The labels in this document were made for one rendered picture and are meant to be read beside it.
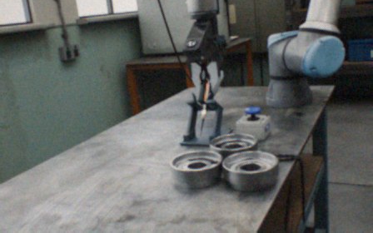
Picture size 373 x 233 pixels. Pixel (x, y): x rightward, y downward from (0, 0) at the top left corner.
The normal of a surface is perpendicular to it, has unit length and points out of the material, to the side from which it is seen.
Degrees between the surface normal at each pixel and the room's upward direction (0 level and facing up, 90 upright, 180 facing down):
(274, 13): 90
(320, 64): 97
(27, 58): 90
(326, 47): 97
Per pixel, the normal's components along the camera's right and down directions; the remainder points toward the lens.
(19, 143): 0.90, 0.01
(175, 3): -0.43, 0.27
